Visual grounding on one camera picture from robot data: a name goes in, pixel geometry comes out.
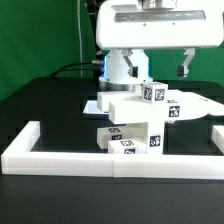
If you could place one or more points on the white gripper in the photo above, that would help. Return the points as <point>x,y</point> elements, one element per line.
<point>134,24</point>

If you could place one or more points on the white chair back frame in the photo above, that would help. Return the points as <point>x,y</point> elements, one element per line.
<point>126,107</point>

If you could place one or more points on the white chair seat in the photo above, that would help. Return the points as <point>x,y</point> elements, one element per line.
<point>152,133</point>

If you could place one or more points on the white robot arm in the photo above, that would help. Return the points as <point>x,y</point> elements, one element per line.
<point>115,69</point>

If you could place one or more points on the white sheet with markers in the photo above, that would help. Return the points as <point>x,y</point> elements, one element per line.
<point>91,107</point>

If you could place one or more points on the white U-shaped fence frame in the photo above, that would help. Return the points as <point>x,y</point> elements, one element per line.
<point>19,158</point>

